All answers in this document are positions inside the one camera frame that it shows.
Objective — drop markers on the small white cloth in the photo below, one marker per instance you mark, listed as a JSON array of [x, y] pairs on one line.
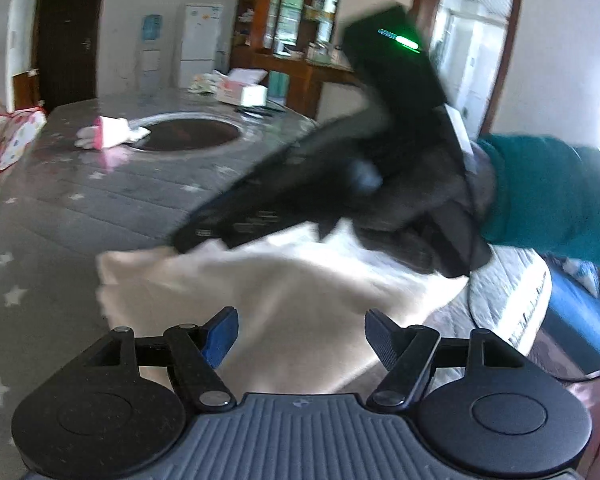
[[137, 135]]

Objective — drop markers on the dark wooden door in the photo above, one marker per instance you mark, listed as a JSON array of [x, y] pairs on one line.
[[67, 45]]

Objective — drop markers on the cream hoodie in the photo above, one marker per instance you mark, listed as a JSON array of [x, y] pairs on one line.
[[290, 300]]

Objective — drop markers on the white cloth bundle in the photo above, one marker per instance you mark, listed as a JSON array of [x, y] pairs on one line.
[[205, 85]]

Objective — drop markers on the black framed flat tray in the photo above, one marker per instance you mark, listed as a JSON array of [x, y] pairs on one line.
[[257, 110]]

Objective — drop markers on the white refrigerator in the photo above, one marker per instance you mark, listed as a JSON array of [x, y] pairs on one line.
[[200, 45]]

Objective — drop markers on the wooden shelf unit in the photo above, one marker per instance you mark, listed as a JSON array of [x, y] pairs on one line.
[[260, 10]]

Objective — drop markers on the wooden archway frame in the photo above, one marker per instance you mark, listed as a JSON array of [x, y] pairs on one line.
[[510, 60]]

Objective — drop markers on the small wooden cabinet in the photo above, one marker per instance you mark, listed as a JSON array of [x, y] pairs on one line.
[[25, 90]]

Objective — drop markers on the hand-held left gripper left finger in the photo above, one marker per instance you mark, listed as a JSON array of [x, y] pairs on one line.
[[220, 337]]

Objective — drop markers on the white tissue box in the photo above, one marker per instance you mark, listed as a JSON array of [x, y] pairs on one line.
[[242, 92]]

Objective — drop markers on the white water dispenser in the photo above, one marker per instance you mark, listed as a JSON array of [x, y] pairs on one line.
[[151, 57]]

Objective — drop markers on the pink glove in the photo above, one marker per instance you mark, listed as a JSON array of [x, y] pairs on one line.
[[110, 132]]

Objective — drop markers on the dark blue cloth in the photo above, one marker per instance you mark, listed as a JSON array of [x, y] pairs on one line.
[[580, 325]]

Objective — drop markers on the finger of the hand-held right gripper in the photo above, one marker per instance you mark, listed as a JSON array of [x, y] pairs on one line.
[[250, 205]]

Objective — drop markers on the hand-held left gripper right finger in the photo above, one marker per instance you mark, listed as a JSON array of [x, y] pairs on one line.
[[385, 340]]

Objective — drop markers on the blue water bottle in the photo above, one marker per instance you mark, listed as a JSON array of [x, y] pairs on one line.
[[152, 27]]

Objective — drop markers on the round black hotplate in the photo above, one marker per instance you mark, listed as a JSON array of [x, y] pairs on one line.
[[190, 135]]

